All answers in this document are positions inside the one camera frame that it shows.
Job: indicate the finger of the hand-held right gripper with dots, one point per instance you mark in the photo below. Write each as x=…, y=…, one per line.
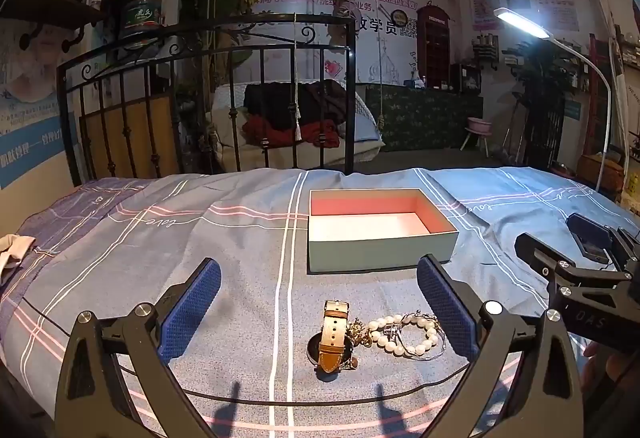
x=537, y=250
x=590, y=238

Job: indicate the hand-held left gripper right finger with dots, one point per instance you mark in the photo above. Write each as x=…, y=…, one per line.
x=445, y=308

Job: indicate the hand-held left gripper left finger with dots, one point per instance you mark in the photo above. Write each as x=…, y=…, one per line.
x=192, y=308

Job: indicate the pink-lined gift box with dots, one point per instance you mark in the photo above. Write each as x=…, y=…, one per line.
x=380, y=253

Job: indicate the person's right hand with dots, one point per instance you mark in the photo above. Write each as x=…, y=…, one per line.
x=617, y=370

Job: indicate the plaid blue bed sheet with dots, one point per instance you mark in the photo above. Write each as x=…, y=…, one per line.
x=150, y=268

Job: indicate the wooden basket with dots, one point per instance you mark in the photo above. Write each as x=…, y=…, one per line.
x=600, y=171

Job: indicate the pink stool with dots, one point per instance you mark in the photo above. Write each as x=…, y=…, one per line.
x=477, y=124

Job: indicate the green patterned counter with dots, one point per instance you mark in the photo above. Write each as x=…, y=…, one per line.
x=425, y=118

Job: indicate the white cushioned swing seat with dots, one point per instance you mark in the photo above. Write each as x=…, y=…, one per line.
x=367, y=143

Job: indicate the beige cloth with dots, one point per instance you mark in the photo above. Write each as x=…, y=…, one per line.
x=15, y=255

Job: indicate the dark and red clothes pile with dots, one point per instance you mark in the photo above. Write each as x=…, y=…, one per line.
x=325, y=131

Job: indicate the white gooseneck desk lamp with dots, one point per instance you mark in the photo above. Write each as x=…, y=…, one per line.
x=520, y=21

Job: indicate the round green tin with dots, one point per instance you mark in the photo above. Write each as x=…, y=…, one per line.
x=140, y=16

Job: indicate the black metal bed frame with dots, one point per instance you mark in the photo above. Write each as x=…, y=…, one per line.
x=350, y=118

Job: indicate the blue and white wall poster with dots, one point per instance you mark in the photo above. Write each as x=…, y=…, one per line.
x=25, y=128

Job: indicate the dark wooden wall shelf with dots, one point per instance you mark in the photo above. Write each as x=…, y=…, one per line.
x=50, y=3

